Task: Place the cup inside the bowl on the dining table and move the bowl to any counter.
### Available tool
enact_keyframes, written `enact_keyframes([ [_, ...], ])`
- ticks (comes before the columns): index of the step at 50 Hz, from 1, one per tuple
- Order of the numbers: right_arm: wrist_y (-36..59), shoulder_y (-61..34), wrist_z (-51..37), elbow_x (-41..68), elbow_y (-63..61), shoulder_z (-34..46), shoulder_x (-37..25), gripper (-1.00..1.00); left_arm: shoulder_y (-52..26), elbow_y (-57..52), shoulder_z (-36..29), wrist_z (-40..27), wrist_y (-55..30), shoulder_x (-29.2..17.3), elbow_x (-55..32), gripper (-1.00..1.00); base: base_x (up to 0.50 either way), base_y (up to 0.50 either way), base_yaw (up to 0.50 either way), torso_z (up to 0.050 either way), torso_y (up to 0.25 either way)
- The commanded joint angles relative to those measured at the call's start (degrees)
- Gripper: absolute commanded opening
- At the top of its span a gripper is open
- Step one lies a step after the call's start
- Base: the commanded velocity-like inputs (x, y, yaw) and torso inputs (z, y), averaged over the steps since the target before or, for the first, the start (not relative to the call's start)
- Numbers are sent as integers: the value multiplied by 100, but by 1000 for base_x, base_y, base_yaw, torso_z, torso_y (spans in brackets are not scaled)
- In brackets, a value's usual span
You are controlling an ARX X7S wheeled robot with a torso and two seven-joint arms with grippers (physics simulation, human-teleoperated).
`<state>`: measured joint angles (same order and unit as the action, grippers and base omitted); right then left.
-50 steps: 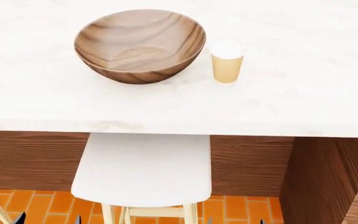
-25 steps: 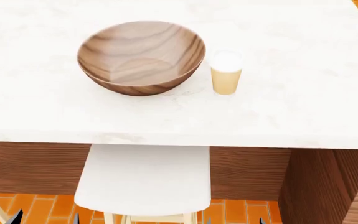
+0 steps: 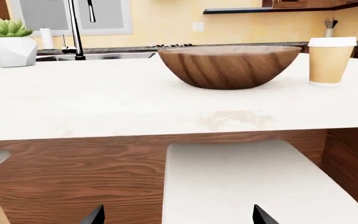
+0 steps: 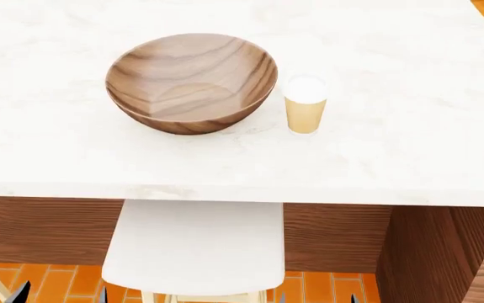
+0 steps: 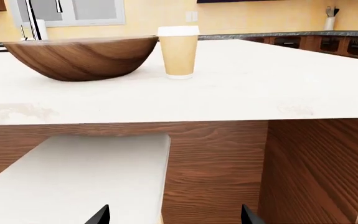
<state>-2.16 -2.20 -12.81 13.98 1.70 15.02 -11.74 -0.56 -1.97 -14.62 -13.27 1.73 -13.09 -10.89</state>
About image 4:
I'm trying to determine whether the tan paper cup white lid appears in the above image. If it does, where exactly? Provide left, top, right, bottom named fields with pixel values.
left=281, top=74, right=329, bottom=135

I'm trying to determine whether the brown wooden bowl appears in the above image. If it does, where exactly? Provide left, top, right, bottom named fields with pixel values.
left=104, top=33, right=279, bottom=136

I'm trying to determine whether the dark wood island base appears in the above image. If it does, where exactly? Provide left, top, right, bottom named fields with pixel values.
left=0, top=194, right=484, bottom=303

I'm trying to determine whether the white seat stool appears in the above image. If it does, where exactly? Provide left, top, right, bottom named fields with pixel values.
left=100, top=199, right=287, bottom=303

